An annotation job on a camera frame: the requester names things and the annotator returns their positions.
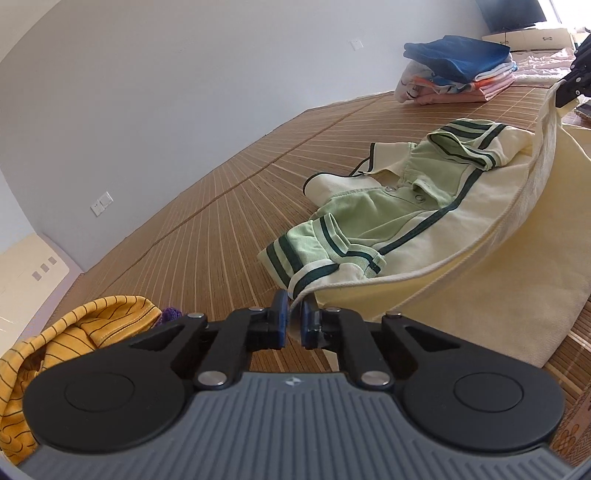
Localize cream and green polo shirt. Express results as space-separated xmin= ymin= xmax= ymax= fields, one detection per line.
xmin=259 ymin=85 xmax=590 ymax=367

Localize smartphone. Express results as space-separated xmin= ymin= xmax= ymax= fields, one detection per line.
xmin=574 ymin=101 xmax=591 ymax=122

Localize cardboard box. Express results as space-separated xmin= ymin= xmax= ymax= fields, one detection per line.
xmin=482 ymin=27 xmax=574 ymax=51

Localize purple cloth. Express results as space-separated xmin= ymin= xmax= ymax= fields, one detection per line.
xmin=153 ymin=307 xmax=183 ymax=327

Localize bamboo bed mat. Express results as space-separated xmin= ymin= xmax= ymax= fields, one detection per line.
xmin=43 ymin=82 xmax=591 ymax=469

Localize dark monitor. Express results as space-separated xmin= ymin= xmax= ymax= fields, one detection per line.
xmin=476 ymin=0 xmax=546 ymax=33

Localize blue folded garment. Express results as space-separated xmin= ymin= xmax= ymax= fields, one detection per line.
xmin=404 ymin=35 xmax=510 ymax=83

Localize yellow striped shirt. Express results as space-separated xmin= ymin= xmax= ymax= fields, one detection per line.
xmin=0 ymin=295 xmax=161 ymax=465

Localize pink folded garment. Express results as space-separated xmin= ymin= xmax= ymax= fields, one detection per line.
xmin=414 ymin=73 xmax=515 ymax=105

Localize white folded garment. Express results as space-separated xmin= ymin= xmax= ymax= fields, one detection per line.
xmin=394 ymin=60 xmax=517 ymax=103

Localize cream headboard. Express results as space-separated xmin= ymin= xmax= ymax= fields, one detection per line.
xmin=0 ymin=234 xmax=82 ymax=352

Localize white wall switch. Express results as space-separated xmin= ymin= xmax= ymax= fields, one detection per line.
xmin=90 ymin=192 xmax=113 ymax=217

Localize white wall socket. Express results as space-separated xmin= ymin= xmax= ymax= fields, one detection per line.
xmin=351 ymin=39 xmax=363 ymax=51

